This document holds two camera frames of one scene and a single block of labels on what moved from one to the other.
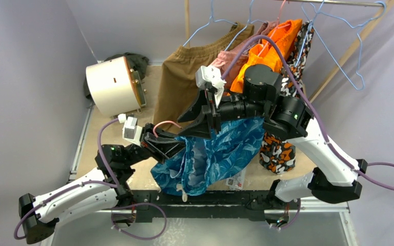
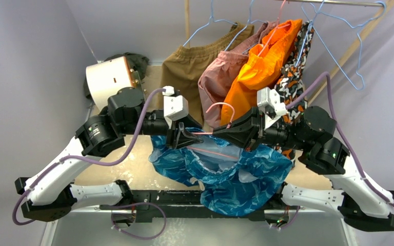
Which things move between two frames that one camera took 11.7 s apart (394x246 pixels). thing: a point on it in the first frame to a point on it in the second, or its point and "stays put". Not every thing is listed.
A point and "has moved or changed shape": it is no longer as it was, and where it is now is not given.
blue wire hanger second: x=249 y=22 stays put
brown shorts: x=178 y=89 stays put
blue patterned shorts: x=191 y=170 has moved or changed shape
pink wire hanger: x=277 y=27 stays put
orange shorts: x=284 y=34 stays put
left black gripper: x=168 y=147 to x=184 y=138
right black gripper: x=211 y=115 to x=255 y=128
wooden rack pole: x=187 y=22 stays put
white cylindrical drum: x=112 y=87 stays put
